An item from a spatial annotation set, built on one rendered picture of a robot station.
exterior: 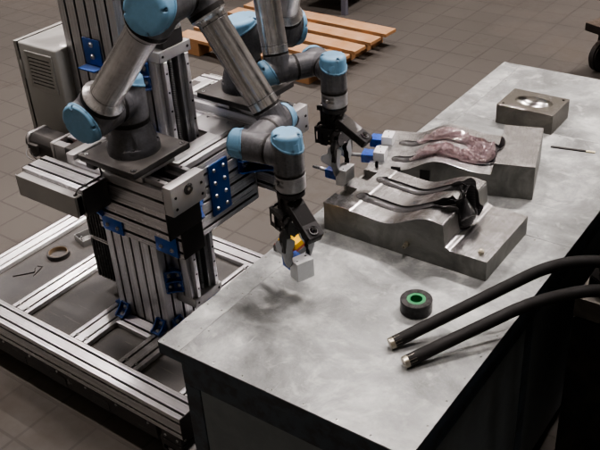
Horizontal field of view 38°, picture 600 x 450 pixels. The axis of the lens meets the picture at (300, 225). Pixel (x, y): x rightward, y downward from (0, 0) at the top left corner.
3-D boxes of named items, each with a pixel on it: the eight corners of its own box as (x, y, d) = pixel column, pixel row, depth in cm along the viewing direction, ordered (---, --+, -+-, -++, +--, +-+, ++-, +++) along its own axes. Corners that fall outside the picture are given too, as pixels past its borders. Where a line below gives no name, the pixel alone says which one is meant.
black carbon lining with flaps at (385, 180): (353, 204, 249) (352, 174, 244) (382, 179, 259) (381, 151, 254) (464, 237, 231) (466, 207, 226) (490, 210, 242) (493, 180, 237)
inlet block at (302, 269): (270, 260, 230) (268, 243, 227) (285, 253, 233) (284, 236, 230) (298, 283, 221) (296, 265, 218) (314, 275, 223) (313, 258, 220)
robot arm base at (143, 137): (95, 153, 248) (89, 120, 243) (134, 131, 258) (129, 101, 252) (133, 165, 240) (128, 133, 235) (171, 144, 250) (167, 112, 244)
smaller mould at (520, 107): (495, 122, 303) (496, 104, 299) (512, 106, 313) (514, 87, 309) (551, 135, 292) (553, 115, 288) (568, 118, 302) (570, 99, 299)
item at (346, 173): (309, 177, 266) (308, 162, 264) (318, 170, 270) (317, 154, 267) (345, 187, 260) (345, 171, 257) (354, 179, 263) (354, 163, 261)
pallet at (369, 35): (400, 45, 585) (400, 29, 579) (317, 91, 531) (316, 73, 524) (260, 13, 658) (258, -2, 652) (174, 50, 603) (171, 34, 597)
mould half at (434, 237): (324, 229, 252) (322, 187, 244) (371, 188, 269) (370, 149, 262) (485, 281, 226) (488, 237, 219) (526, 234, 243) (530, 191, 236)
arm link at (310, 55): (287, 47, 253) (302, 60, 245) (322, 40, 257) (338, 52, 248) (288, 73, 258) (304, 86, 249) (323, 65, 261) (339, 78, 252)
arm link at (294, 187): (312, 173, 209) (283, 185, 205) (312, 190, 211) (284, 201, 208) (293, 162, 214) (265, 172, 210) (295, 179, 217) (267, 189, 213)
